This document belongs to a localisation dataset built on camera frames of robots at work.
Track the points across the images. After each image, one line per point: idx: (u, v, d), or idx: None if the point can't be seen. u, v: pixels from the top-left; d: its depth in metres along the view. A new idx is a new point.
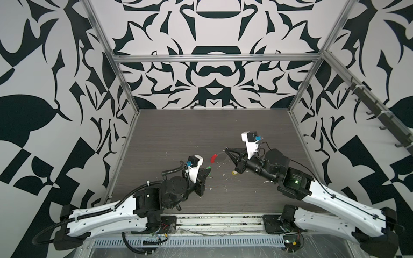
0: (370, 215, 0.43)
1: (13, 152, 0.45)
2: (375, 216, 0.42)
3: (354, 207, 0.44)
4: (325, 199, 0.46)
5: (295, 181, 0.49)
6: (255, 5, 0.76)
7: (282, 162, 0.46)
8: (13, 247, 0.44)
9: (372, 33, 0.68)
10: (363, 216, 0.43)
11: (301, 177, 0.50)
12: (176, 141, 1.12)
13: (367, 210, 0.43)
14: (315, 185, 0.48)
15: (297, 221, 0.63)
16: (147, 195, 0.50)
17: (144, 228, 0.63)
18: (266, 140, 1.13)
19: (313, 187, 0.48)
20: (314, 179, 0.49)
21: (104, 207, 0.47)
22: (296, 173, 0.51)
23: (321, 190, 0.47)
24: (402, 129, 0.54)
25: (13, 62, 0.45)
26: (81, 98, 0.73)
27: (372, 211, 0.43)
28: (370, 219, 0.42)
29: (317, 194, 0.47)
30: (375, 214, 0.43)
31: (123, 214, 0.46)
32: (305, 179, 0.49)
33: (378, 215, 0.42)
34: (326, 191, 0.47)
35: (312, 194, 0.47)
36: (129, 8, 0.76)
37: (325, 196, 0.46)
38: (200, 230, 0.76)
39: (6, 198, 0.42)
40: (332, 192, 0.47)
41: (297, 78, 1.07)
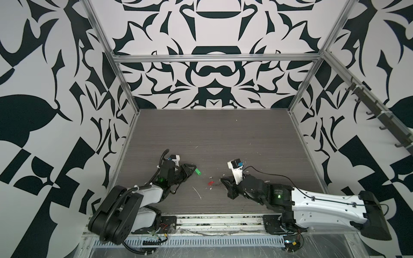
0: (350, 204, 0.46)
1: (13, 152, 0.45)
2: (354, 205, 0.45)
3: (335, 203, 0.47)
4: (308, 203, 0.50)
5: (278, 196, 0.54)
6: (255, 5, 0.76)
7: (256, 186, 0.52)
8: (13, 247, 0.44)
9: (371, 33, 0.68)
10: (345, 208, 0.46)
11: (282, 190, 0.55)
12: (176, 141, 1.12)
13: (346, 201, 0.47)
14: (296, 193, 0.52)
15: (297, 222, 0.63)
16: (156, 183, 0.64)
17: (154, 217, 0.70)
18: (266, 140, 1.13)
19: (294, 196, 0.52)
20: (294, 188, 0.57)
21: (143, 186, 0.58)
22: (277, 188, 0.56)
23: (302, 195, 0.51)
24: (402, 129, 0.55)
25: (13, 62, 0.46)
26: (81, 98, 0.73)
27: (350, 200, 0.47)
28: (351, 208, 0.45)
29: (299, 201, 0.51)
30: (353, 202, 0.46)
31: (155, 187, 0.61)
32: (285, 190, 0.54)
33: (356, 203, 0.46)
34: (307, 195, 0.51)
35: (294, 204, 0.51)
36: (129, 8, 0.76)
37: (307, 201, 0.50)
38: (200, 230, 0.76)
39: (6, 198, 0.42)
40: (312, 194, 0.51)
41: (297, 78, 1.07)
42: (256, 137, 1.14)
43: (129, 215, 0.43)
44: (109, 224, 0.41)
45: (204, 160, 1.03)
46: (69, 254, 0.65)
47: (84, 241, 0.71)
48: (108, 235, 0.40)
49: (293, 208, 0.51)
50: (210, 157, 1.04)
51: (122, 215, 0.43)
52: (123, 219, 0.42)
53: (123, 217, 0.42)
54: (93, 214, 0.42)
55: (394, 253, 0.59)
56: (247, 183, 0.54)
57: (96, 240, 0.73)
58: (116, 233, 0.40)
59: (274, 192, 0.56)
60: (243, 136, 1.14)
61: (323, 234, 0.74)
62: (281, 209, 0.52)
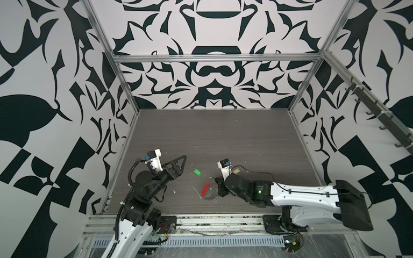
0: (324, 194, 0.46)
1: (13, 151, 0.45)
2: (328, 194, 0.46)
3: (309, 194, 0.48)
4: (285, 197, 0.51)
5: (259, 192, 0.56)
6: (255, 5, 0.76)
7: (235, 182, 0.56)
8: (14, 247, 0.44)
9: (371, 33, 0.68)
10: (319, 199, 0.46)
11: (263, 185, 0.57)
12: (176, 141, 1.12)
13: (320, 191, 0.47)
14: (275, 187, 0.54)
15: (293, 220, 0.64)
16: (131, 206, 0.54)
17: (149, 228, 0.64)
18: (267, 140, 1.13)
19: (272, 190, 0.54)
20: (274, 183, 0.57)
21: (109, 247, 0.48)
22: (259, 184, 0.58)
23: (280, 190, 0.53)
24: (402, 129, 0.54)
25: (13, 62, 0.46)
26: (81, 98, 0.73)
27: (324, 190, 0.47)
28: (325, 198, 0.46)
29: (277, 195, 0.53)
30: (327, 192, 0.46)
31: (129, 235, 0.50)
32: (266, 185, 0.56)
33: (329, 192, 0.46)
34: (284, 189, 0.53)
35: (273, 198, 0.53)
36: (129, 8, 0.76)
37: (285, 195, 0.51)
38: (200, 230, 0.76)
39: (6, 198, 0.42)
40: (290, 187, 0.52)
41: (297, 78, 1.07)
42: (257, 137, 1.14)
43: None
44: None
45: (204, 160, 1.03)
46: (69, 254, 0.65)
47: (84, 241, 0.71)
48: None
49: (273, 202, 0.53)
50: (210, 157, 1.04)
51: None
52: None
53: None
54: None
55: (394, 253, 0.59)
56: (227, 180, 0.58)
57: (95, 241, 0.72)
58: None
59: (256, 188, 0.61)
60: (243, 136, 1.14)
61: (324, 234, 0.74)
62: (262, 205, 0.54)
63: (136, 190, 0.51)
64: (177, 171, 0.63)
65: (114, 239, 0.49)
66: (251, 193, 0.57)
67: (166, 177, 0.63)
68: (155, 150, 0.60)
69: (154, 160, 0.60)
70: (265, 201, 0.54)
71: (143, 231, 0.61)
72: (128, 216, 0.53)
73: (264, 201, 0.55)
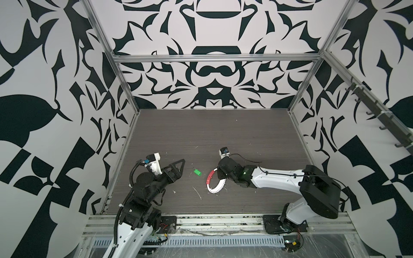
0: (291, 176, 0.51)
1: (13, 152, 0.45)
2: (294, 176, 0.50)
3: (280, 175, 0.54)
4: (262, 178, 0.58)
5: (244, 173, 0.65)
6: (255, 5, 0.76)
7: (226, 162, 0.65)
8: (13, 248, 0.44)
9: (371, 34, 0.68)
10: (286, 179, 0.51)
11: (249, 167, 0.66)
12: (176, 141, 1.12)
13: (289, 173, 0.53)
14: (256, 170, 0.62)
15: (289, 216, 0.64)
16: (130, 209, 0.54)
17: (149, 228, 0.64)
18: (267, 140, 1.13)
19: (254, 172, 0.62)
20: (257, 166, 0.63)
21: (108, 251, 0.48)
22: (246, 166, 0.69)
23: (260, 171, 0.60)
24: (402, 129, 0.55)
25: (13, 62, 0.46)
26: (81, 98, 0.73)
27: (292, 172, 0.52)
28: (291, 179, 0.50)
29: (256, 176, 0.60)
30: (294, 173, 0.51)
31: (127, 239, 0.50)
32: (251, 167, 0.64)
33: (296, 174, 0.50)
34: (263, 171, 0.60)
35: (254, 178, 0.60)
36: (129, 8, 0.76)
37: (262, 176, 0.58)
38: (200, 230, 0.76)
39: (6, 198, 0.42)
40: (267, 169, 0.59)
41: (297, 78, 1.07)
42: (257, 137, 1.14)
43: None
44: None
45: (204, 160, 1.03)
46: (69, 254, 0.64)
47: (84, 241, 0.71)
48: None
49: (254, 183, 0.60)
50: (210, 157, 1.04)
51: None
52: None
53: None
54: None
55: (394, 253, 0.59)
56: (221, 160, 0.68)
57: (95, 240, 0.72)
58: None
59: (243, 170, 0.68)
60: (243, 136, 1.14)
61: (324, 234, 0.74)
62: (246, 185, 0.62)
63: (136, 191, 0.51)
64: (177, 174, 0.64)
65: (112, 243, 0.49)
66: (237, 173, 0.66)
67: (165, 180, 0.63)
68: (155, 153, 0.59)
69: (153, 163, 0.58)
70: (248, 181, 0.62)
71: (143, 231, 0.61)
72: (126, 220, 0.52)
73: (247, 181, 0.62)
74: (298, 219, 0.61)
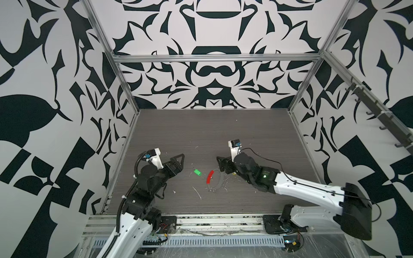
0: (329, 192, 0.46)
1: (13, 152, 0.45)
2: (333, 193, 0.45)
3: (314, 189, 0.48)
4: (289, 186, 0.52)
5: (264, 177, 0.58)
6: (255, 5, 0.76)
7: (246, 161, 0.57)
8: (13, 247, 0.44)
9: (372, 33, 0.68)
10: (323, 195, 0.46)
11: (270, 171, 0.58)
12: (176, 141, 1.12)
13: (326, 189, 0.47)
14: (280, 177, 0.55)
15: (293, 217, 0.64)
16: (133, 200, 0.54)
17: (150, 227, 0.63)
18: (268, 140, 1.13)
19: (278, 178, 0.55)
20: (281, 172, 0.56)
21: (109, 241, 0.47)
22: (266, 170, 0.60)
23: (285, 178, 0.54)
24: (402, 129, 0.55)
25: (14, 62, 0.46)
26: (81, 98, 0.73)
27: (330, 188, 0.47)
28: (329, 195, 0.45)
29: (281, 183, 0.53)
30: (333, 191, 0.46)
31: (129, 229, 0.49)
32: (272, 172, 0.58)
33: (335, 191, 0.46)
34: (290, 179, 0.53)
35: (276, 185, 0.54)
36: (129, 8, 0.76)
37: (289, 184, 0.52)
38: (200, 230, 0.76)
39: (6, 198, 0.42)
40: (295, 179, 0.53)
41: (297, 78, 1.07)
42: (257, 137, 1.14)
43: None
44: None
45: (204, 160, 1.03)
46: (69, 254, 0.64)
47: (84, 241, 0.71)
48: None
49: (276, 189, 0.55)
50: (210, 157, 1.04)
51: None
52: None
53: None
54: None
55: (394, 253, 0.59)
56: (239, 157, 0.59)
57: (96, 240, 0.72)
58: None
59: (262, 172, 0.62)
60: (243, 136, 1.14)
61: (324, 234, 0.74)
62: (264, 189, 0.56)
63: (141, 182, 0.53)
64: (178, 166, 0.67)
65: (114, 232, 0.49)
66: (256, 176, 0.58)
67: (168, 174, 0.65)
68: (155, 149, 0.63)
69: (154, 158, 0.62)
70: (268, 186, 0.56)
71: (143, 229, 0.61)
72: (129, 210, 0.52)
73: (266, 186, 0.56)
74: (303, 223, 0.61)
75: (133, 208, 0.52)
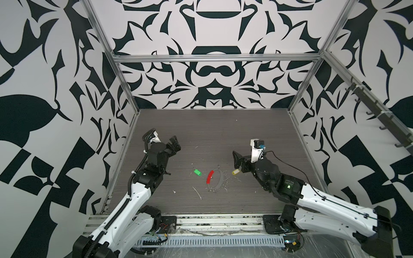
0: (361, 214, 0.44)
1: (13, 152, 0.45)
2: (366, 216, 0.44)
3: (344, 208, 0.46)
4: (317, 201, 0.49)
5: (287, 186, 0.54)
6: (255, 5, 0.76)
7: (270, 169, 0.52)
8: (13, 248, 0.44)
9: (371, 34, 0.68)
10: (355, 216, 0.44)
11: (293, 181, 0.54)
12: (176, 141, 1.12)
13: (357, 210, 0.45)
14: (306, 189, 0.52)
15: (298, 221, 0.63)
16: (143, 174, 0.56)
17: (151, 221, 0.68)
18: (268, 140, 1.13)
19: (304, 190, 0.52)
20: (306, 184, 0.53)
21: (121, 203, 0.48)
22: (289, 179, 0.55)
23: (313, 193, 0.51)
24: (402, 129, 0.55)
25: (13, 62, 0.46)
26: (81, 98, 0.73)
27: (363, 210, 0.45)
28: (362, 217, 0.44)
29: (308, 196, 0.50)
30: (366, 213, 0.44)
31: (140, 195, 0.50)
32: (297, 183, 0.54)
33: (368, 214, 0.44)
34: (318, 194, 0.50)
35: (304, 197, 0.50)
36: (129, 8, 0.76)
37: (317, 199, 0.49)
38: (200, 231, 0.76)
39: (6, 198, 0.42)
40: (324, 194, 0.50)
41: (297, 78, 1.07)
42: (257, 137, 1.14)
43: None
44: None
45: (204, 160, 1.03)
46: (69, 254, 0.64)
47: None
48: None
49: (299, 201, 0.51)
50: (210, 157, 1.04)
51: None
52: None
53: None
54: None
55: (394, 253, 0.59)
56: (261, 164, 0.54)
57: None
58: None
59: (285, 183, 0.55)
60: (243, 136, 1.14)
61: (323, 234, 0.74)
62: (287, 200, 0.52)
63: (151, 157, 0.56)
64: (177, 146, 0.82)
65: (126, 196, 0.50)
66: (278, 184, 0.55)
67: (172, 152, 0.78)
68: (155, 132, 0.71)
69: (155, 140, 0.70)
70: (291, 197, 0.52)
71: (147, 219, 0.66)
72: (140, 181, 0.54)
73: (289, 195, 0.52)
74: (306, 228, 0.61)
75: (143, 180, 0.54)
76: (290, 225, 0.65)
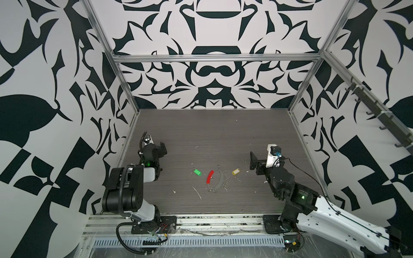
0: (374, 233, 0.45)
1: (13, 151, 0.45)
2: (378, 235, 0.45)
3: (357, 224, 0.47)
4: (330, 215, 0.49)
5: (301, 197, 0.53)
6: (255, 5, 0.76)
7: (286, 178, 0.51)
8: (14, 248, 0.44)
9: (371, 34, 0.68)
10: (368, 234, 0.45)
11: (308, 192, 0.54)
12: (177, 142, 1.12)
13: (370, 228, 0.46)
14: (321, 201, 0.52)
15: (300, 223, 0.63)
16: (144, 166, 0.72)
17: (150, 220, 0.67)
18: (268, 140, 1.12)
19: (318, 202, 0.52)
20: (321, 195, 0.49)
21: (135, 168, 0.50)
22: (303, 189, 0.55)
23: (327, 206, 0.51)
24: (402, 129, 0.55)
25: (13, 62, 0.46)
26: (81, 98, 0.73)
27: (375, 229, 0.46)
28: (374, 236, 0.45)
29: (322, 209, 0.50)
30: (378, 232, 0.45)
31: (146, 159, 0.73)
32: (311, 194, 0.54)
33: (381, 234, 0.45)
34: (332, 207, 0.50)
35: (317, 210, 0.50)
36: (129, 8, 0.76)
37: (330, 213, 0.50)
38: (200, 230, 0.76)
39: (6, 198, 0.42)
40: (337, 208, 0.50)
41: (297, 78, 1.07)
42: (257, 137, 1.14)
43: (139, 183, 0.47)
44: (123, 197, 0.44)
45: (204, 160, 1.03)
46: (69, 254, 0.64)
47: (84, 241, 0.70)
48: (126, 205, 0.44)
49: (312, 213, 0.51)
50: (209, 157, 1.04)
51: (132, 185, 0.46)
52: (135, 187, 0.46)
53: (133, 186, 0.46)
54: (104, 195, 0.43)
55: None
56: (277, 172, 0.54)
57: (96, 241, 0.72)
58: (133, 200, 0.44)
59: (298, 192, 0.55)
60: (243, 136, 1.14)
61: None
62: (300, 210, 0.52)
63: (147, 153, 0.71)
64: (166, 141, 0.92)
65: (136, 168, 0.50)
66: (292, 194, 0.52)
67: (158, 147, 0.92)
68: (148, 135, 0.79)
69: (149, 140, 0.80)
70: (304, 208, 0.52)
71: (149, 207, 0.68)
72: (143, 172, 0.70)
73: (301, 206, 0.52)
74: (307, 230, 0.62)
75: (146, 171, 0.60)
76: (289, 224, 0.66)
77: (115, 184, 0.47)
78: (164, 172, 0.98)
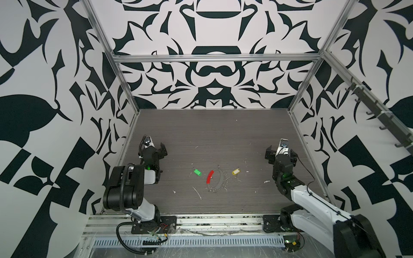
0: (334, 210, 0.49)
1: (13, 151, 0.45)
2: (338, 213, 0.48)
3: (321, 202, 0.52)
4: (303, 194, 0.58)
5: (288, 181, 0.66)
6: (255, 5, 0.76)
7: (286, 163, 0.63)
8: (14, 248, 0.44)
9: (371, 34, 0.68)
10: (326, 209, 0.50)
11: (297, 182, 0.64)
12: (177, 142, 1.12)
13: (333, 207, 0.50)
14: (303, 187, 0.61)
15: (293, 215, 0.65)
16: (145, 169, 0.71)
17: (151, 219, 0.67)
18: (268, 140, 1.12)
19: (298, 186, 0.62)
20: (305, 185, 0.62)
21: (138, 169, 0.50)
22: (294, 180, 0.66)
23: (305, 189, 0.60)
24: (402, 129, 0.55)
25: (14, 62, 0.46)
26: (81, 98, 0.73)
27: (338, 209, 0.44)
28: (332, 212, 0.48)
29: (299, 190, 0.60)
30: (339, 212, 0.48)
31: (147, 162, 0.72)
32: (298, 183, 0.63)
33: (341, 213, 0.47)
34: (308, 190, 0.59)
35: (294, 190, 0.60)
36: (129, 8, 0.76)
37: (304, 193, 0.58)
38: (200, 230, 0.76)
39: (6, 198, 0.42)
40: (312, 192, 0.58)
41: (297, 78, 1.07)
42: (257, 137, 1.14)
43: (139, 181, 0.47)
44: (124, 194, 0.45)
45: (204, 160, 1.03)
46: (69, 254, 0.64)
47: (84, 241, 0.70)
48: (126, 201, 0.44)
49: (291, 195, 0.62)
50: (209, 157, 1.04)
51: (132, 183, 0.47)
52: (135, 184, 0.47)
53: (134, 183, 0.47)
54: (104, 193, 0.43)
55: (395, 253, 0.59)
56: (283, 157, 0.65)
57: (96, 241, 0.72)
58: (133, 197, 0.45)
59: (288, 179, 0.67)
60: (243, 136, 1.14)
61: None
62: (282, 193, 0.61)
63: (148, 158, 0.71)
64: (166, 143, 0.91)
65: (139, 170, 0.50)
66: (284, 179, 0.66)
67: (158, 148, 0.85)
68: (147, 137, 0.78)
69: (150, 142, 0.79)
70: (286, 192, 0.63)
71: (150, 207, 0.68)
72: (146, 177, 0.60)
73: (285, 190, 0.63)
74: (299, 224, 0.62)
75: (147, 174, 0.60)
76: (286, 219, 0.67)
77: (116, 181, 0.47)
78: (164, 172, 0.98)
